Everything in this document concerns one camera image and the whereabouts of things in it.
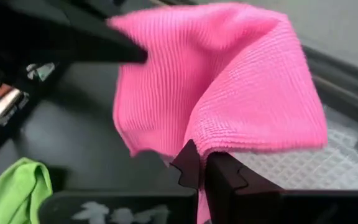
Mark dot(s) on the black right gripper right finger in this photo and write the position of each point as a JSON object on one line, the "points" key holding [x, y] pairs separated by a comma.
{"points": [[259, 205]]}

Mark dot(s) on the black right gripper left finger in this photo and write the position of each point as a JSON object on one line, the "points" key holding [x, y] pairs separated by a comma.
{"points": [[166, 205]]}

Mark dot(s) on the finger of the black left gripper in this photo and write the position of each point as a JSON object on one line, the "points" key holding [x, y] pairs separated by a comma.
{"points": [[73, 37]]}

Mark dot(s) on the white waffle-weave towel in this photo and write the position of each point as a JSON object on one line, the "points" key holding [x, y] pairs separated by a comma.
{"points": [[315, 165]]}

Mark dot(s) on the green microfiber towel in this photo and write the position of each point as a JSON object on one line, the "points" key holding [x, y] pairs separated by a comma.
{"points": [[17, 193]]}

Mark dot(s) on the pink microfiber towel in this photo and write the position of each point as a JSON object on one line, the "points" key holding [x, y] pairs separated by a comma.
{"points": [[213, 77]]}

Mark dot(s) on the black aluminium table frame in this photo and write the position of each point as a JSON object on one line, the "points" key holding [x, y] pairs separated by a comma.
{"points": [[343, 81]]}

